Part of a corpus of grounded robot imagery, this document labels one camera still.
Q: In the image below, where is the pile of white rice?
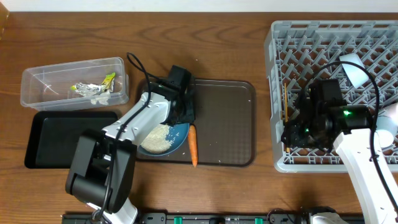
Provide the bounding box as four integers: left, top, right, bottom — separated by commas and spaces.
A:
141, 124, 174, 154

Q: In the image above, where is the black plastic tray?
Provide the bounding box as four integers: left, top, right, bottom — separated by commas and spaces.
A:
24, 111, 118, 169

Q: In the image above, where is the pink white cup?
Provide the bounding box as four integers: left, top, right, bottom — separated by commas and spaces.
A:
381, 103, 398, 125

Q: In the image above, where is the white tissue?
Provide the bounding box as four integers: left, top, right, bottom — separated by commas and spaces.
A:
91, 92, 110, 106

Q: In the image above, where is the orange carrot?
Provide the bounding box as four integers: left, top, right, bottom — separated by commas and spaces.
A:
187, 124, 198, 167

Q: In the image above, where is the grey dishwasher rack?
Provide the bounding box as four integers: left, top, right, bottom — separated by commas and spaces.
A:
264, 21, 397, 173

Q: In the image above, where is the light blue cup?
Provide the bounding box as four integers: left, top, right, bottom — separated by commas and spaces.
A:
376, 116, 397, 148

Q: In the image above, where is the dark brown serving tray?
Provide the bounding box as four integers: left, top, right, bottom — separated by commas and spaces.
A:
133, 77, 257, 168

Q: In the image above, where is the light blue bowl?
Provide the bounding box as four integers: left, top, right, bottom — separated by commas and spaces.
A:
339, 53, 369, 89

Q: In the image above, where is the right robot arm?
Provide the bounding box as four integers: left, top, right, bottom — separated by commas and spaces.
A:
281, 98, 397, 223

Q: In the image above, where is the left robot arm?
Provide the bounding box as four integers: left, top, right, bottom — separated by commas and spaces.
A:
65, 83, 195, 223

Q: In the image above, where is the green yellow snack wrapper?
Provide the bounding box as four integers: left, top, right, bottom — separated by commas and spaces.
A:
100, 72, 116, 92

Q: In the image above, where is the clear plastic bin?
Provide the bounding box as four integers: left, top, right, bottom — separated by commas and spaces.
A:
21, 57, 129, 111

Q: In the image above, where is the silver foil wrapper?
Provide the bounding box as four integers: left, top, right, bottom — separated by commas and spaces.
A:
70, 83, 101, 96

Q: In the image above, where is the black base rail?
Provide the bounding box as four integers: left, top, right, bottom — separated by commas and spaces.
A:
61, 207, 364, 224

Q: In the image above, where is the blue plate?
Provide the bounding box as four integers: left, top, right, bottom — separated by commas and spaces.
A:
137, 123, 189, 157

